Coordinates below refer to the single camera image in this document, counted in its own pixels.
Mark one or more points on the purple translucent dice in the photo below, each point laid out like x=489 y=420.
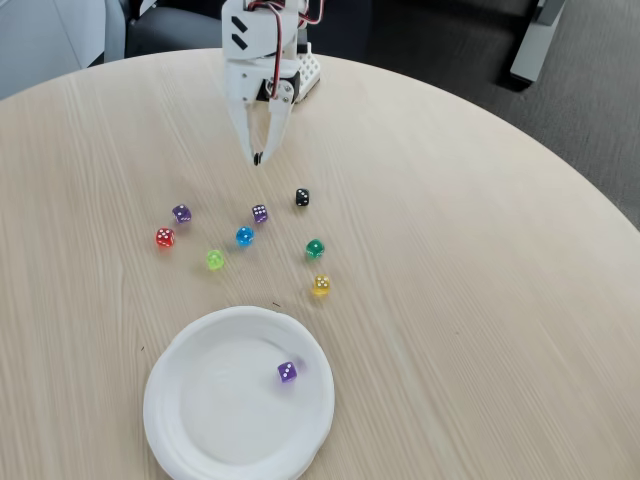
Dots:
x=181 y=214
x=287 y=373
x=259 y=213

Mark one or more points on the white paper plate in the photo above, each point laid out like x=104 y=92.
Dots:
x=230 y=410

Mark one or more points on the black dice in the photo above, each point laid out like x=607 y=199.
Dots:
x=302 y=197

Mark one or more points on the blue translucent dice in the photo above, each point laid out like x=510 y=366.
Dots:
x=244 y=236

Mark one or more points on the red translucent dice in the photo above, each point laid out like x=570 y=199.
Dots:
x=165 y=237

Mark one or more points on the light green translucent dice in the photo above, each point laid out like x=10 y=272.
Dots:
x=214 y=260

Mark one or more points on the dark green translucent dice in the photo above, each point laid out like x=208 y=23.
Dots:
x=315 y=249

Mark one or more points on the yellow translucent dice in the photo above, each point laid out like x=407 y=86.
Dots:
x=321 y=286

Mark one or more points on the dark grey office chair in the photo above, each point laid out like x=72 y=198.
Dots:
x=170 y=30

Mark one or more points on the grey desk leg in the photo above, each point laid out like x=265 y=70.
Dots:
x=532 y=50

